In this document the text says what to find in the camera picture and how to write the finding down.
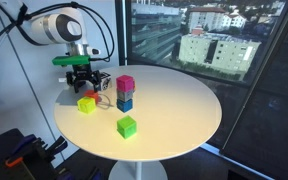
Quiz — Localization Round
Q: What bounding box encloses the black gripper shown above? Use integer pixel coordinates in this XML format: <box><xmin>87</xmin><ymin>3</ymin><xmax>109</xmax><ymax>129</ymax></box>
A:
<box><xmin>65</xmin><ymin>64</ymin><xmax>103</xmax><ymax>94</ymax></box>

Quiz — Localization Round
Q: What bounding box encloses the light green block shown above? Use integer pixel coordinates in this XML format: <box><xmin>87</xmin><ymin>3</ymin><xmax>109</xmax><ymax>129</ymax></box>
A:
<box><xmin>76</xmin><ymin>96</ymin><xmax>97</xmax><ymax>115</ymax></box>

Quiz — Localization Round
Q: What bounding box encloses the magenta block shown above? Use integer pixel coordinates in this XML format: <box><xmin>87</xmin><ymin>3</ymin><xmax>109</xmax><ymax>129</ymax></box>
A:
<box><xmin>115</xmin><ymin>74</ymin><xmax>136</xmax><ymax>93</ymax></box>

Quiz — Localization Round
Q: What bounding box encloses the grey block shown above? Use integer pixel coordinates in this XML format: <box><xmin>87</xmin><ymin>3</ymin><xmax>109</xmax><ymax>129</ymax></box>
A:
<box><xmin>116</xmin><ymin>88</ymin><xmax>134</xmax><ymax>103</ymax></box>

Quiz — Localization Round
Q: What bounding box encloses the blue block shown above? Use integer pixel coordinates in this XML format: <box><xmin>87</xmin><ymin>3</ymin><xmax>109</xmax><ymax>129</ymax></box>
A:
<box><xmin>116</xmin><ymin>98</ymin><xmax>134</xmax><ymax>114</ymax></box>

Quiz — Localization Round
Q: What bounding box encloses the black white dice cube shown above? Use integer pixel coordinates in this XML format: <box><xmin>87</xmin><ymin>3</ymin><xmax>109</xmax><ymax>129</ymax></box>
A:
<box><xmin>98</xmin><ymin>71</ymin><xmax>113</xmax><ymax>92</ymax></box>

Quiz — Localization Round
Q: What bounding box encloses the black and blue clamp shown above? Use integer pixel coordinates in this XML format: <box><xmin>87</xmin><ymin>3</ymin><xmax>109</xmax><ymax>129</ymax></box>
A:
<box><xmin>45</xmin><ymin>135</ymin><xmax>69</xmax><ymax>158</ymax></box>

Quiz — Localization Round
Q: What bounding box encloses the orange clamp grip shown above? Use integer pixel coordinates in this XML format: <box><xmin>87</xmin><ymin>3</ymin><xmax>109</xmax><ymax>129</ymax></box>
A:
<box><xmin>5</xmin><ymin>156</ymin><xmax>25</xmax><ymax>169</ymax></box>

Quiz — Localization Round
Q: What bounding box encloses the black tool rack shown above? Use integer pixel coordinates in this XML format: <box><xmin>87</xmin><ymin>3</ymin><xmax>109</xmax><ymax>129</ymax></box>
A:
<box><xmin>0</xmin><ymin>128</ymin><xmax>57</xmax><ymax>180</ymax></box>

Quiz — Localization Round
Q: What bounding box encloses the white red-roofed building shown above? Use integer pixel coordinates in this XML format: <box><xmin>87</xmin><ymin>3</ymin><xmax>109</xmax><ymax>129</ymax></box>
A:
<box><xmin>187</xmin><ymin>6</ymin><xmax>248</xmax><ymax>34</ymax></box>

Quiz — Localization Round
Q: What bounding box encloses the beige building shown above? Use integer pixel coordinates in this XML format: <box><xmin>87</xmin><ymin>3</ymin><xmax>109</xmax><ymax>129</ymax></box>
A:
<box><xmin>178</xmin><ymin>32</ymin><xmax>262</xmax><ymax>75</ymax></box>

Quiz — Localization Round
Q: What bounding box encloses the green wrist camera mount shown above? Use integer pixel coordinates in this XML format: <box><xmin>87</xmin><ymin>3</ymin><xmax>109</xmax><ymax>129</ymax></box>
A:
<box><xmin>51</xmin><ymin>55</ymin><xmax>92</xmax><ymax>67</ymax></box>

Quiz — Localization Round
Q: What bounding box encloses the black camera cable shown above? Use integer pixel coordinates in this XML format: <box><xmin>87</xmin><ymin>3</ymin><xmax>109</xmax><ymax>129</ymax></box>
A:
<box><xmin>27</xmin><ymin>1</ymin><xmax>116</xmax><ymax>64</ymax></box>

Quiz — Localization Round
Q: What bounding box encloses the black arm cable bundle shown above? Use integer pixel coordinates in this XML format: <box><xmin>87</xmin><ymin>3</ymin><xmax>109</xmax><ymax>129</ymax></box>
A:
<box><xmin>0</xmin><ymin>0</ymin><xmax>30</xmax><ymax>65</ymax></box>

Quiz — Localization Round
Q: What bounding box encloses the white table pedestal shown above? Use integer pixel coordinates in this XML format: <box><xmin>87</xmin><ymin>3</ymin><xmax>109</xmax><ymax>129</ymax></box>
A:
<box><xmin>108</xmin><ymin>159</ymin><xmax>169</xmax><ymax>180</ymax></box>

